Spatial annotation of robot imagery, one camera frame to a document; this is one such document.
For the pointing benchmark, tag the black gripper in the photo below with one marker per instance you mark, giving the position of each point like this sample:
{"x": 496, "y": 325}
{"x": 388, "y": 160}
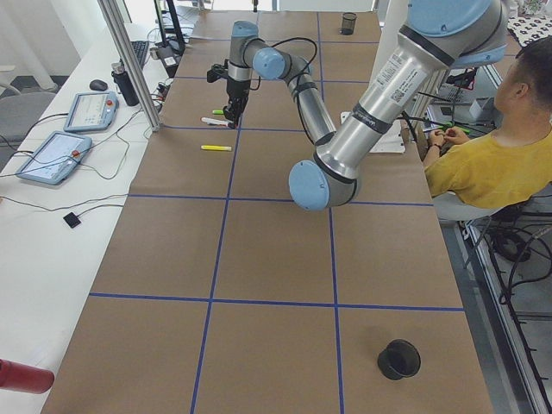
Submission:
{"x": 236, "y": 89}

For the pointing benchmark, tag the red white marker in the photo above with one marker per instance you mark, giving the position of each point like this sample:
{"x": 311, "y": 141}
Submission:
{"x": 216, "y": 122}

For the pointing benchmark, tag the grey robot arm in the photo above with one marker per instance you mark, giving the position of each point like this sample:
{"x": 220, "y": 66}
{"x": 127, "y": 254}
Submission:
{"x": 436, "y": 36}
{"x": 249, "y": 55}

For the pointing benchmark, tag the yellow marker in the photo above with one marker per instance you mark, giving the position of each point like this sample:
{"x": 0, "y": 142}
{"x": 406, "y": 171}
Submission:
{"x": 216, "y": 148}

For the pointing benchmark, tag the black keyboard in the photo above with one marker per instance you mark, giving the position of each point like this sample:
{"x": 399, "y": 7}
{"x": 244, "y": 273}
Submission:
{"x": 141, "y": 50}

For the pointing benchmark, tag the black water bottle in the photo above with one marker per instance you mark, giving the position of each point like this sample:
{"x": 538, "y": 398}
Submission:
{"x": 123, "y": 81}

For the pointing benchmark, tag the black computer mouse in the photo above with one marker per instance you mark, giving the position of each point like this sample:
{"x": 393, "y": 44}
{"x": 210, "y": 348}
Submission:
{"x": 98, "y": 85}

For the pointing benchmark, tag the upper blue teach pendant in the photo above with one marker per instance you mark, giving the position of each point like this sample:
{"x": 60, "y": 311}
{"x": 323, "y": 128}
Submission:
{"x": 91, "y": 112}

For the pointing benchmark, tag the blue teach pendant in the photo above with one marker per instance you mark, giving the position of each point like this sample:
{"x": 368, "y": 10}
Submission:
{"x": 91, "y": 112}
{"x": 56, "y": 158}

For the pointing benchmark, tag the black mesh pencil cup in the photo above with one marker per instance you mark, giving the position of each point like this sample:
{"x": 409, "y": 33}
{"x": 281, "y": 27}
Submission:
{"x": 348, "y": 23}

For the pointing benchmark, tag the lower blue teach pendant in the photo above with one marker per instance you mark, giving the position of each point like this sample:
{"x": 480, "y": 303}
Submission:
{"x": 56, "y": 158}

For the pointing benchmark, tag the small black sensor box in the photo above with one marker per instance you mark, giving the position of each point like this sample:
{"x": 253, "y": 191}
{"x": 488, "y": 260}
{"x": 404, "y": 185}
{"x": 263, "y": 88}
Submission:
{"x": 72, "y": 220}

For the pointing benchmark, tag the person in yellow shirt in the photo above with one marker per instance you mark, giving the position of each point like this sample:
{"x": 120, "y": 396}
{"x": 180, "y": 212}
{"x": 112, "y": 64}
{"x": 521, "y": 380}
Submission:
{"x": 511, "y": 163}

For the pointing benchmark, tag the black solid cup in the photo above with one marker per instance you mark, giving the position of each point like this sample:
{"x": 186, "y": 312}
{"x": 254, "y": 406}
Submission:
{"x": 399, "y": 360}

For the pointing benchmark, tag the red bottle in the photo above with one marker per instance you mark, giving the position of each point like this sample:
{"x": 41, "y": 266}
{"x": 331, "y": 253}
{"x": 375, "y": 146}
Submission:
{"x": 19, "y": 377}

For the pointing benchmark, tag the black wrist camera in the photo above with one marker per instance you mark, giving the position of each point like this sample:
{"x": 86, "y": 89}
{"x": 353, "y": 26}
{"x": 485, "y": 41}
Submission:
{"x": 216, "y": 72}

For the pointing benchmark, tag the aluminium frame post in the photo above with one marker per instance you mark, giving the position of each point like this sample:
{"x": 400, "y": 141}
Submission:
{"x": 113, "y": 18}

